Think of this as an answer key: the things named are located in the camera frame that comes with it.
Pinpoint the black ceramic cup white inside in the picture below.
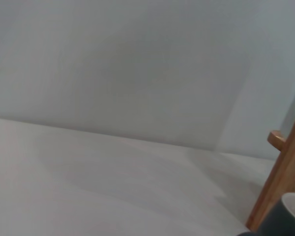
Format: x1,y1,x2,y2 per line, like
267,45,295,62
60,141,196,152
237,192,295,236

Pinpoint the wooden dispenser stand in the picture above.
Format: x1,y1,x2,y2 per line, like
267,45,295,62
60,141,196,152
245,113,295,232

